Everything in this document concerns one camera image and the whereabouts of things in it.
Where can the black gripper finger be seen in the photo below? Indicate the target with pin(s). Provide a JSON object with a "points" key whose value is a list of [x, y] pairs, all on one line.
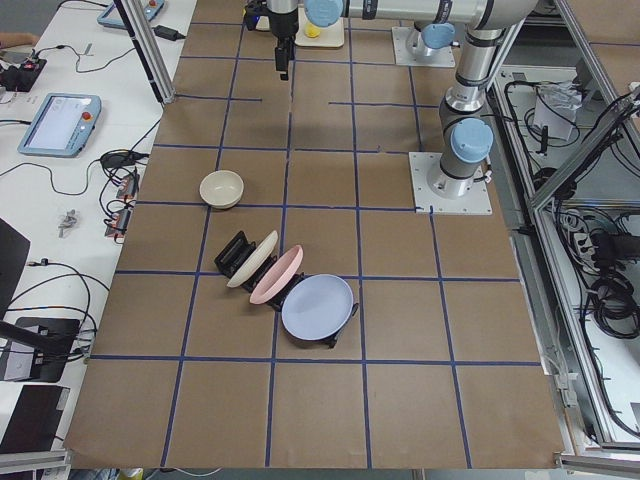
{"points": [[290, 55], [280, 54]]}

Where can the black monitor stand base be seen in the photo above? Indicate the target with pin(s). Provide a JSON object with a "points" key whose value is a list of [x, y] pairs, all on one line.
{"points": [[37, 348]]}

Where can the blue plate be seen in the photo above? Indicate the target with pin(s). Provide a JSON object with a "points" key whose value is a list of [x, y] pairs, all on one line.
{"points": [[318, 307]]}

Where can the black dish rack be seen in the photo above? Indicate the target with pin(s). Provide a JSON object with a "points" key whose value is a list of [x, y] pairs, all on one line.
{"points": [[236, 252]]}

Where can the blue teach pendant near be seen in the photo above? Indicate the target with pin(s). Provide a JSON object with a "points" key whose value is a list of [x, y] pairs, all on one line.
{"points": [[62, 125]]}

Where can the crumpled white paper bag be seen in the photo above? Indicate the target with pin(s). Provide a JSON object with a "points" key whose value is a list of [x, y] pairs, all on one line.
{"points": [[556, 109]]}

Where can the cream bowl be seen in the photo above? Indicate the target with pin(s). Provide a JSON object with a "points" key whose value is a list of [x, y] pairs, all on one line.
{"points": [[222, 189]]}

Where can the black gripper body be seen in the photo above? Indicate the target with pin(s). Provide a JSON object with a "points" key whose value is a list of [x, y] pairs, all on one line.
{"points": [[283, 22]]}

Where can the black power adapter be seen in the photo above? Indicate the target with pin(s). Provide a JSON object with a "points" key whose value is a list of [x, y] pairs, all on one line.
{"points": [[168, 33]]}

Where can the white rectangular tray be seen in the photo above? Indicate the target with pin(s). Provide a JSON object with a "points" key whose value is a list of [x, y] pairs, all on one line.
{"points": [[329, 37]]}

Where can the cream plate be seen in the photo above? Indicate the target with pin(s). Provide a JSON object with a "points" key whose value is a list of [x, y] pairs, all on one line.
{"points": [[254, 261]]}

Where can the aluminium frame post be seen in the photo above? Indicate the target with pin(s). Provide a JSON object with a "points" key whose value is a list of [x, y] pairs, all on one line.
{"points": [[147, 49]]}

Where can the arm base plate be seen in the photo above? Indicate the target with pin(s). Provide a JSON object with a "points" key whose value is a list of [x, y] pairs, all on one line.
{"points": [[410, 50], [470, 192]]}

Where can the pink plate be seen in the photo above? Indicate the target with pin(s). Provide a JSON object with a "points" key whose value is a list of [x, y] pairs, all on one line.
{"points": [[279, 274]]}

